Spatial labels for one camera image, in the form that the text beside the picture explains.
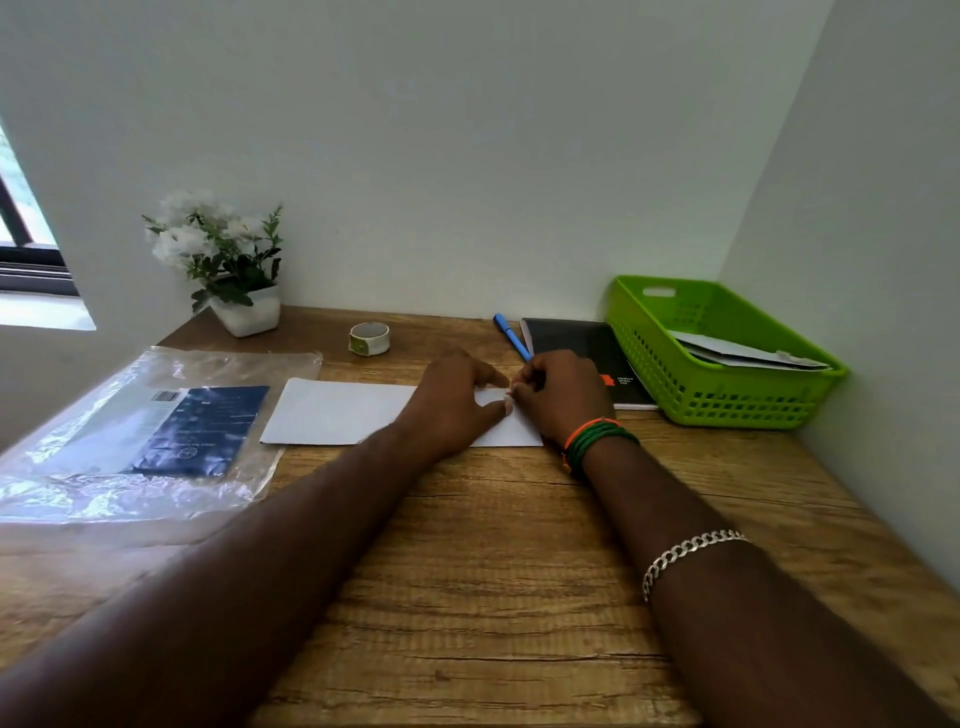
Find green plastic basket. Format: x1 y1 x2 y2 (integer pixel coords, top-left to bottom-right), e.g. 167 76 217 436
604 275 851 431

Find small tape roll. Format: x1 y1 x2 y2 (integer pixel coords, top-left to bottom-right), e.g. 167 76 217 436
348 321 392 358

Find black notebook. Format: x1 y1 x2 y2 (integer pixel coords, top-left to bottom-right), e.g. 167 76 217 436
520 317 660 412

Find clear plastic envelope wrapper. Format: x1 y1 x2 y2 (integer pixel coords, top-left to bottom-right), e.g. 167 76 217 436
0 344 324 525

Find person's left hand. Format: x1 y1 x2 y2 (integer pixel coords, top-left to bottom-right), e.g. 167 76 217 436
393 348 516 463

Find person's right forearm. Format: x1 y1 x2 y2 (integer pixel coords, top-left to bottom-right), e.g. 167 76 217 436
583 438 954 728

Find person's right hand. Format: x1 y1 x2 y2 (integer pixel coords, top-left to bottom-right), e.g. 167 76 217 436
509 348 618 450

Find silver chain bracelet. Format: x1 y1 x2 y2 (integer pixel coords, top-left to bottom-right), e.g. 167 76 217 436
641 529 751 604

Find orange and green thread wristbands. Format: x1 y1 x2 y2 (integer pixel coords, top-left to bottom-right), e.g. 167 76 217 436
560 417 641 479

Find person's left forearm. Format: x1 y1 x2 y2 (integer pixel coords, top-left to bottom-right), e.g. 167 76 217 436
0 427 429 728

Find blue pen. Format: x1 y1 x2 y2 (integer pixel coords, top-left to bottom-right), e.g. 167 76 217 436
492 313 533 363

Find window with metal bars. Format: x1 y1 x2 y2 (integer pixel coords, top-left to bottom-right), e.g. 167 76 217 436
0 123 80 298

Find white flower plant in pot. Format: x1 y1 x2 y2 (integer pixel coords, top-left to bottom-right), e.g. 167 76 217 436
142 188 285 339

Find envelopes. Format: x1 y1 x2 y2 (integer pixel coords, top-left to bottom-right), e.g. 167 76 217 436
667 329 834 370

